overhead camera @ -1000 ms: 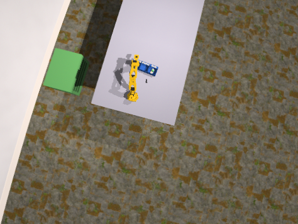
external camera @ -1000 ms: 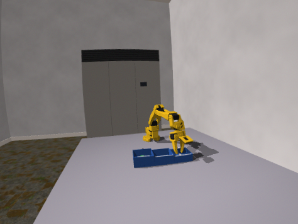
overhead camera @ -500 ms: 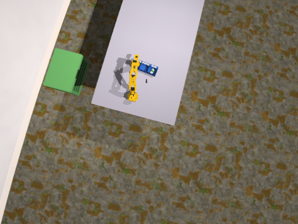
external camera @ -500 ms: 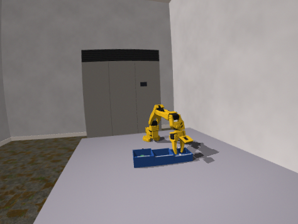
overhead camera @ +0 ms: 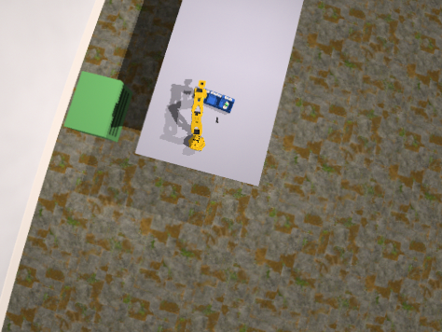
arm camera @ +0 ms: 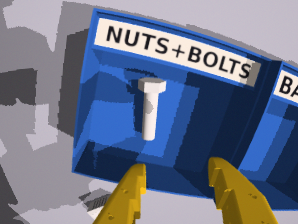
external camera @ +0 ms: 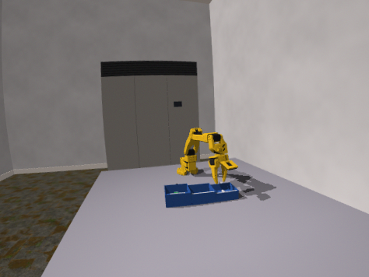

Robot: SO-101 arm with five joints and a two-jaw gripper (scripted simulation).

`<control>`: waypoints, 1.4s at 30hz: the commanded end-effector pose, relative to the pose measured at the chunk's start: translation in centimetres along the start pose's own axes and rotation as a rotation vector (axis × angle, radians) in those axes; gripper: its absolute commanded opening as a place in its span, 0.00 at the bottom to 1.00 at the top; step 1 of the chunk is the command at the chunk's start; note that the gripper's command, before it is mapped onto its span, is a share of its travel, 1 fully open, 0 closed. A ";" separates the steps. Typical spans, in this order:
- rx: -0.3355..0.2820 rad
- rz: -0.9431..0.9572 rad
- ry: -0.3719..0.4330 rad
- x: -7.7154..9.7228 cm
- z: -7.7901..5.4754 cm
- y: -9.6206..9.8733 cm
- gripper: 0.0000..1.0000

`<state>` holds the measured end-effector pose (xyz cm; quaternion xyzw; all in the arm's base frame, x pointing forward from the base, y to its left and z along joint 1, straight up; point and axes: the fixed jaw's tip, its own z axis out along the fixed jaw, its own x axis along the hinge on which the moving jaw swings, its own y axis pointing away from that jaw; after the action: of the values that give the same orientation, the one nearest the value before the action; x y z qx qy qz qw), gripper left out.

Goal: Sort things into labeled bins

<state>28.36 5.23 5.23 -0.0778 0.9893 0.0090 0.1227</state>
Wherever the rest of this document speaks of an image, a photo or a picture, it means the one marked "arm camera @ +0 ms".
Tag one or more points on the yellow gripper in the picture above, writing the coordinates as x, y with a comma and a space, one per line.
240, 201

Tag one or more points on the grey hex bolt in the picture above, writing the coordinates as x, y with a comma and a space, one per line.
151, 88

